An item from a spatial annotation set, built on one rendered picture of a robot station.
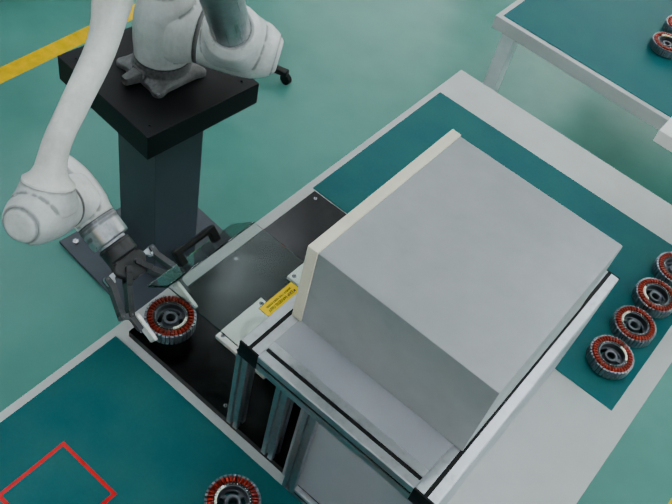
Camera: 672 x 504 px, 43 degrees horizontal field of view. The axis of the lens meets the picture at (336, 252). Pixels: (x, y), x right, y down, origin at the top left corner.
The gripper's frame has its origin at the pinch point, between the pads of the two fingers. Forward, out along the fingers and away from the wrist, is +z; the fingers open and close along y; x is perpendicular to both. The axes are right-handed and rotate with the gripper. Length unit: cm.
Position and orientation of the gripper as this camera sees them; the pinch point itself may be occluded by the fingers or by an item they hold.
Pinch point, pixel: (169, 317)
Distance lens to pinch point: 188.5
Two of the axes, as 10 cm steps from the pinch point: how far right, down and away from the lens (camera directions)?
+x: 5.2, -2.4, -8.2
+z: 5.8, 8.1, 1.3
